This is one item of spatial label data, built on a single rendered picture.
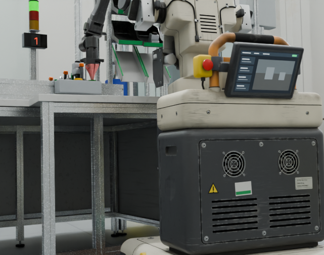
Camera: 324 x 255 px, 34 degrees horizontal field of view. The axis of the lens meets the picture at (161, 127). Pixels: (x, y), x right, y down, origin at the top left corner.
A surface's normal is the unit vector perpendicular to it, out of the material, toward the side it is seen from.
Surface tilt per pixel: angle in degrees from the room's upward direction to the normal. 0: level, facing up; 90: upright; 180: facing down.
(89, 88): 90
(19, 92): 90
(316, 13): 90
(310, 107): 90
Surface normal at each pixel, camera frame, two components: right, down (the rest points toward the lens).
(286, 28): -0.92, 0.00
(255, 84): 0.37, 0.37
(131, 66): 0.23, -0.74
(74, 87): 0.51, -0.05
